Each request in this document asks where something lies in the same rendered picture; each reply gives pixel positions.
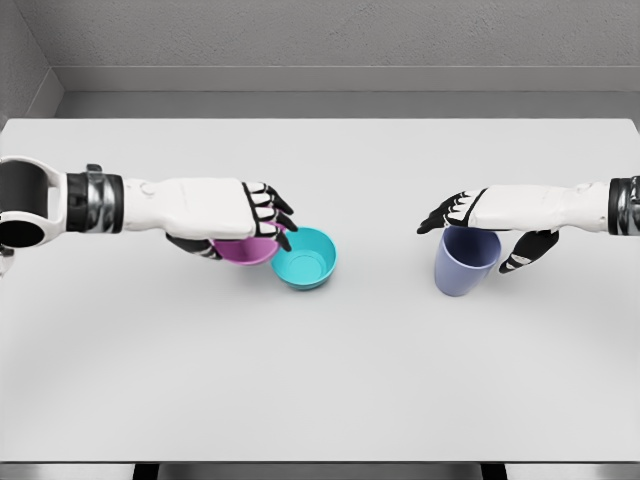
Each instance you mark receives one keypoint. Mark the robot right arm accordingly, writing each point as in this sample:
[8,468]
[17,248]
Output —
[595,205]

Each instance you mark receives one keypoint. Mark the purple bowl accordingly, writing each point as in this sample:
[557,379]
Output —
[245,250]

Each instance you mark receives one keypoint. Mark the turquoise bowl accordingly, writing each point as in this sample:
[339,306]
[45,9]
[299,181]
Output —
[305,260]

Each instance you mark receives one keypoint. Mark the lavender blue cup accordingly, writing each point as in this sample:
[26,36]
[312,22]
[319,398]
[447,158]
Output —
[462,265]

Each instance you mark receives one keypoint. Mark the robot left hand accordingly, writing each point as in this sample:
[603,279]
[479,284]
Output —
[210,207]

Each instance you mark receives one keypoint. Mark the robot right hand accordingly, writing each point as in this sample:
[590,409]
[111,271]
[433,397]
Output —
[505,207]

